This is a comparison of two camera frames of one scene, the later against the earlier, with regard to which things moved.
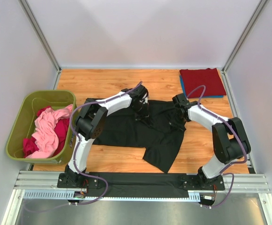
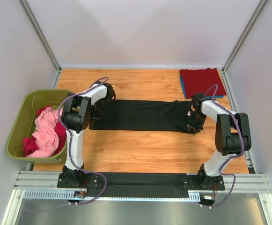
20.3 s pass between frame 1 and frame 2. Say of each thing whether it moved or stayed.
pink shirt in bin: stayed
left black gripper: moved
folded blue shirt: stayed
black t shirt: moved
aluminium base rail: stayed
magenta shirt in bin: stayed
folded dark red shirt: stayed
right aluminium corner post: stayed
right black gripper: moved
